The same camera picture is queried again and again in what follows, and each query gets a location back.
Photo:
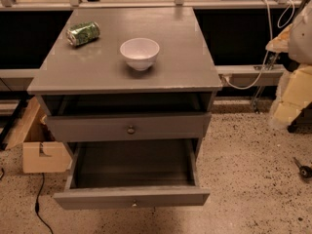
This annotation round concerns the black tool on floor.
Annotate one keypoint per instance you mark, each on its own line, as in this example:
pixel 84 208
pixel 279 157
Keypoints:
pixel 304 171

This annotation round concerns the grey drawer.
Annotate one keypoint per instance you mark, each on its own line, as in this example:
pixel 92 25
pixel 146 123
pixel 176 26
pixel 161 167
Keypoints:
pixel 133 174
pixel 128 127

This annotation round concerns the green crushed soda can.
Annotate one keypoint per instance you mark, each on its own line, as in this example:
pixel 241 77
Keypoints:
pixel 82 33

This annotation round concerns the white bowl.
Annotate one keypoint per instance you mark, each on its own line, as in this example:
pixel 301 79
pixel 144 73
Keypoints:
pixel 140 53

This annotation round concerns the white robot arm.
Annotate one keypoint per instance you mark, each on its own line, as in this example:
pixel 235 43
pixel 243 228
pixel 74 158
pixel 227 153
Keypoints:
pixel 300 42

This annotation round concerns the grey top drawer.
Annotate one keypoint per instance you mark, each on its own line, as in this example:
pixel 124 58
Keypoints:
pixel 128 127

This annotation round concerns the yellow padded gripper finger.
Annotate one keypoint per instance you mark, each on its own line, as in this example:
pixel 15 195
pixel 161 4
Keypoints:
pixel 294 93
pixel 280 44

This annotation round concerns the grey wooden drawer cabinet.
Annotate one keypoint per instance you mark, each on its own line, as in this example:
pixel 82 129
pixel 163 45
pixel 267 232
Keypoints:
pixel 94 80

